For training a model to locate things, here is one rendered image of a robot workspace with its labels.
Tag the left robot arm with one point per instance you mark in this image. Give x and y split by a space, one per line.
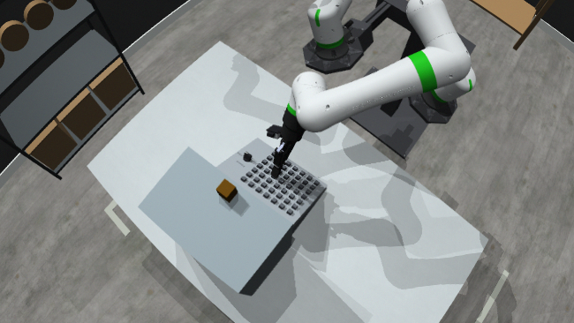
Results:
444 61

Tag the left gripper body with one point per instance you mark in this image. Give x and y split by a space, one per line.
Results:
290 136

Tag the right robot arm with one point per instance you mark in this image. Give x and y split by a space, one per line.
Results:
325 17

